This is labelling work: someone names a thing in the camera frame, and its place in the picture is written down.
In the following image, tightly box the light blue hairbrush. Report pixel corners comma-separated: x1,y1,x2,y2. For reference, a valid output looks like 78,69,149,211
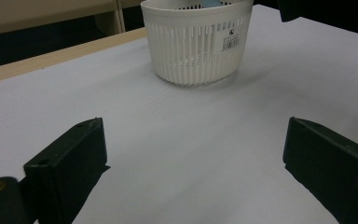
200,0,225,8

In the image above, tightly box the beige cabinet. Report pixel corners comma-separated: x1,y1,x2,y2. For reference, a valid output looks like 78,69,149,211
0,0,144,38

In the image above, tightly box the white slotted plastic basket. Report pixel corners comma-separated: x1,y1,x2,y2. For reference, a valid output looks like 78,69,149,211
140,0,255,87

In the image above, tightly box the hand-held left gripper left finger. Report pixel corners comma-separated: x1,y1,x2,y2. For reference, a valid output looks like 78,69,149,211
18,117,111,224

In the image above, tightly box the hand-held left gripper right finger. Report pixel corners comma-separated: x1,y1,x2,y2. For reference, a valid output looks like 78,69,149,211
282,116,358,224

